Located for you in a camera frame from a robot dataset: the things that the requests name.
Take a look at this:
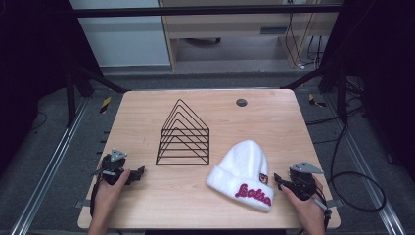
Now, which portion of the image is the long black looped floor cable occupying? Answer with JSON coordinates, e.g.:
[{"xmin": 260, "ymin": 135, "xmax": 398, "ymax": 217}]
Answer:
[{"xmin": 327, "ymin": 107, "xmax": 388, "ymax": 213}]

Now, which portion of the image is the person's right hand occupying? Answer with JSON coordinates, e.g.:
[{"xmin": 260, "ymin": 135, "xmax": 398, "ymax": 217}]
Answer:
[{"xmin": 279, "ymin": 175, "xmax": 327, "ymax": 229}]

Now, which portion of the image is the light wooden desk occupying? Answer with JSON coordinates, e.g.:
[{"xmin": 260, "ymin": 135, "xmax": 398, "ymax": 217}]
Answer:
[{"xmin": 158, "ymin": 0, "xmax": 341, "ymax": 72}]

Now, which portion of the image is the aluminium floor rail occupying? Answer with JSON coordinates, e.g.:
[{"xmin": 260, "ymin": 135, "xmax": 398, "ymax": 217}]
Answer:
[
  {"xmin": 322, "ymin": 93, "xmax": 407, "ymax": 235},
  {"xmin": 9, "ymin": 97, "xmax": 90, "ymax": 235}
]

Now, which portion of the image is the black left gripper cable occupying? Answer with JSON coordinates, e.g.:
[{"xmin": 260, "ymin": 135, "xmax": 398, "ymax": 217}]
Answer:
[{"xmin": 89, "ymin": 178, "xmax": 105, "ymax": 219}]

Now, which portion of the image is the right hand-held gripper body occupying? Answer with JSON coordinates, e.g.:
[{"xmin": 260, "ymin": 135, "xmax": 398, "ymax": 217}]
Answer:
[{"xmin": 288, "ymin": 161, "xmax": 325, "ymax": 202}]

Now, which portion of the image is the grey metal table bracket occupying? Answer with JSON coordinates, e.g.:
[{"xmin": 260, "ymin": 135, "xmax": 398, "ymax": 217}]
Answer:
[
  {"xmin": 326, "ymin": 198, "xmax": 346, "ymax": 210},
  {"xmin": 73, "ymin": 199, "xmax": 92, "ymax": 211}
]

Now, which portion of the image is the black metal stand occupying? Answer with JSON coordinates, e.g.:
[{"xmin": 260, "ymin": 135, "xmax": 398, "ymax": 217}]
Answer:
[
  {"xmin": 279, "ymin": 60, "xmax": 349, "ymax": 125},
  {"xmin": 64, "ymin": 60, "xmax": 131, "ymax": 129}
]

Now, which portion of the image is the black wire file rack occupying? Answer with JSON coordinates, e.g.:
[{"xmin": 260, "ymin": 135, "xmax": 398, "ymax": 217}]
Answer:
[{"xmin": 155, "ymin": 98, "xmax": 210, "ymax": 166}]

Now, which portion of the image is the yellow black striped tape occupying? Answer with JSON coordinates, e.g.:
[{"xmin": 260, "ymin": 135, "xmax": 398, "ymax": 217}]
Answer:
[
  {"xmin": 307, "ymin": 93, "xmax": 328, "ymax": 109},
  {"xmin": 99, "ymin": 95, "xmax": 113, "ymax": 115}
]

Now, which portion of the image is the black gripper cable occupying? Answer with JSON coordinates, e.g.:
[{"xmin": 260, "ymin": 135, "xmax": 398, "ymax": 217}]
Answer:
[
  {"xmin": 89, "ymin": 178, "xmax": 105, "ymax": 219},
  {"xmin": 309, "ymin": 186, "xmax": 334, "ymax": 231}
]

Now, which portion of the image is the black curtain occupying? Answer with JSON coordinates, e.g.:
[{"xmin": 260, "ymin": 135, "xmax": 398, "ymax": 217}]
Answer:
[
  {"xmin": 0, "ymin": 0, "xmax": 103, "ymax": 174},
  {"xmin": 320, "ymin": 0, "xmax": 415, "ymax": 182}
]

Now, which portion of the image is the white cabinet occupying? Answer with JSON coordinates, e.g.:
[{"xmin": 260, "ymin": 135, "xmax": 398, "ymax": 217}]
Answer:
[{"xmin": 69, "ymin": 0, "xmax": 172, "ymax": 69}]

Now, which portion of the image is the bundle of hanging cables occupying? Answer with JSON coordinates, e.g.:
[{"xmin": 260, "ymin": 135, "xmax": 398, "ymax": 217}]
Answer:
[{"xmin": 283, "ymin": 12, "xmax": 325, "ymax": 71}]

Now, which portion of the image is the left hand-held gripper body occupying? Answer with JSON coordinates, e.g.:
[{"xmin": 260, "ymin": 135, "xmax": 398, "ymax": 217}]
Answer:
[{"xmin": 94, "ymin": 148, "xmax": 132, "ymax": 186}]

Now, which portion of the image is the white knit beanie hat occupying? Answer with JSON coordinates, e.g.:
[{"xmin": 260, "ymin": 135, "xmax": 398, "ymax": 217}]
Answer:
[{"xmin": 206, "ymin": 139, "xmax": 276, "ymax": 213}]

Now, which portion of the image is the black horizontal frame bar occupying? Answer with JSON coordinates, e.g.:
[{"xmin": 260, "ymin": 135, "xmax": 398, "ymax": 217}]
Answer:
[{"xmin": 69, "ymin": 4, "xmax": 345, "ymax": 19}]

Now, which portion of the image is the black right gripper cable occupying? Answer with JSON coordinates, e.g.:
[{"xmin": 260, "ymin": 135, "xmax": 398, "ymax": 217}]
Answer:
[{"xmin": 309, "ymin": 186, "xmax": 334, "ymax": 231}]

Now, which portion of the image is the person's left hand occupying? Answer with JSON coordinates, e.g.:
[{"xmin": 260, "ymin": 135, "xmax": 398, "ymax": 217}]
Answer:
[{"xmin": 92, "ymin": 168, "xmax": 132, "ymax": 220}]

